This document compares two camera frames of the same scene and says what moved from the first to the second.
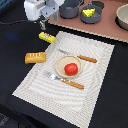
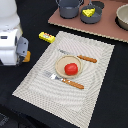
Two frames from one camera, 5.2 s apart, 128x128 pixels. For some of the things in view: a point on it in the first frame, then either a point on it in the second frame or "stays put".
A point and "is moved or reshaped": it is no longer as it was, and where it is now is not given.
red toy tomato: (71, 69) stays put
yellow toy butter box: (46, 37) stays put
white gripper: (42, 10) → (12, 46)
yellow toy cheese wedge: (88, 12) stays put
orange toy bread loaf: (35, 57) is moved or reshaped
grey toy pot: (69, 8) stays put
